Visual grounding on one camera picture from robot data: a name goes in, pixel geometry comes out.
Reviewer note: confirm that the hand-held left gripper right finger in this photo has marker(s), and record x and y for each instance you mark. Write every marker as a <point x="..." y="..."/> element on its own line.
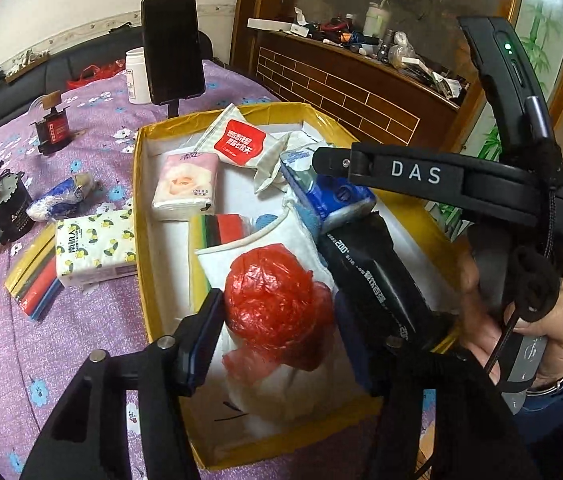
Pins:
<point x="356" y="355"/>

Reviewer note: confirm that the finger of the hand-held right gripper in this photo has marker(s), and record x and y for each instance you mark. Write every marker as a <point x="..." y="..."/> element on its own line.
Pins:
<point x="334" y="162"/>

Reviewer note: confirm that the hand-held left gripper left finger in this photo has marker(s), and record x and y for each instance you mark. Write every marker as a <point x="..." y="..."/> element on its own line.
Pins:
<point x="206" y="330"/>

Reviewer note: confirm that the blue tissue pack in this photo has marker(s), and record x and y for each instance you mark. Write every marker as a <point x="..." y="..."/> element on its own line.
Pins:
<point x="331" y="200"/>

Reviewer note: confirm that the white cotton cloth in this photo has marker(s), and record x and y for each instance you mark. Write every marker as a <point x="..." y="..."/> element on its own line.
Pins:
<point x="261" y="255"/>
<point x="274" y="165"/>

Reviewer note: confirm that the blue knitted cloth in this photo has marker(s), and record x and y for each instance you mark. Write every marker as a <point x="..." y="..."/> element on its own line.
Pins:
<point x="307" y="217"/>

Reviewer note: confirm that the red plastic bag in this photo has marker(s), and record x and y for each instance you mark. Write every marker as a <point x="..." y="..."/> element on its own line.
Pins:
<point x="271" y="300"/>

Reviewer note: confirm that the black foil bag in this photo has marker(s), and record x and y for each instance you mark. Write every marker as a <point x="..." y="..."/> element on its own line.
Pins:
<point x="376" y="275"/>

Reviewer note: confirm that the coloured sponge pack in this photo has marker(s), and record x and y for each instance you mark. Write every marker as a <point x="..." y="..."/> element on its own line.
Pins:
<point x="221" y="227"/>
<point x="36" y="280"/>

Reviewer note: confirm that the yellow cardboard box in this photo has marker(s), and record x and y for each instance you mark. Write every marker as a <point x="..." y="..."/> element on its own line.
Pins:
<point x="140" y="220"/>

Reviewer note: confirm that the lemon print tissue pack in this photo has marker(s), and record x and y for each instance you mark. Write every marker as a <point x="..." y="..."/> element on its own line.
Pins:
<point x="96" y="250"/>

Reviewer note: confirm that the blue white plastic bundle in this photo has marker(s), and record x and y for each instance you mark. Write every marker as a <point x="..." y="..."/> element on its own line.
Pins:
<point x="59" y="200"/>

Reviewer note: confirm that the person's right forearm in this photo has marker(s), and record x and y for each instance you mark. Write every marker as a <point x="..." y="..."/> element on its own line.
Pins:
<point x="546" y="420"/>

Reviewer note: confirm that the wooden brick-pattern counter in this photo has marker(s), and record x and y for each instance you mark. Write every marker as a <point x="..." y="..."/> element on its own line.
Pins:
<point x="341" y="90"/>

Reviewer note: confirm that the red and white packet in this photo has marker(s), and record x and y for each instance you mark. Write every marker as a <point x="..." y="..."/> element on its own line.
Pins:
<point x="239" y="140"/>

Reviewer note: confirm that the clutter of small tools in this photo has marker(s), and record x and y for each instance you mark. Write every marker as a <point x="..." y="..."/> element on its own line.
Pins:
<point x="401" y="50"/>

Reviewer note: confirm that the pink tissue pack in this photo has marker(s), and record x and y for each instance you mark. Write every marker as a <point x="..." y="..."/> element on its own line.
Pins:
<point x="184" y="187"/>

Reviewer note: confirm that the white flat box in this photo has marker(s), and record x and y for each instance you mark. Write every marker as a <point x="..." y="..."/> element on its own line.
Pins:
<point x="276" y="27"/>

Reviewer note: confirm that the white lidded cup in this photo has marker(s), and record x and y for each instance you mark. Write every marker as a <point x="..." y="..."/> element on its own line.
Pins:
<point x="377" y="20"/>

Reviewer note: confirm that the black phone stand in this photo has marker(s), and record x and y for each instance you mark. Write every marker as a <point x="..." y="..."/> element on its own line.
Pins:
<point x="174" y="106"/>

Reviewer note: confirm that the black smartphone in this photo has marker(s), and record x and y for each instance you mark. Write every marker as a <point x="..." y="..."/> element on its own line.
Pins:
<point x="171" y="50"/>

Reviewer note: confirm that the bamboo print glass panel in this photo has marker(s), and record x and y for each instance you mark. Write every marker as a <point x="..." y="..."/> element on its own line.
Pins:
<point x="541" y="10"/>

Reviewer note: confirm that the white plastic jar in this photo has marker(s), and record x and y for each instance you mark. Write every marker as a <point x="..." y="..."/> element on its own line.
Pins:
<point x="135" y="77"/>

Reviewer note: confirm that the black metal canister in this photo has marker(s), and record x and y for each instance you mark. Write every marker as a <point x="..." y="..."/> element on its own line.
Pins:
<point x="11" y="215"/>

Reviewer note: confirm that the red carrier bag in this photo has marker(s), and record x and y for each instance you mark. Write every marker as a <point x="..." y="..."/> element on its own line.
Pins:
<point x="91" y="75"/>

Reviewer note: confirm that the black leather sofa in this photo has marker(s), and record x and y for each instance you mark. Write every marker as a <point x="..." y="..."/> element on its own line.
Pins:
<point x="21" y="92"/>

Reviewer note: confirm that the wooden ornament tray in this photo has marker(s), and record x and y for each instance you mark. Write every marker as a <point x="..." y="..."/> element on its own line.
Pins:
<point x="26" y="67"/>

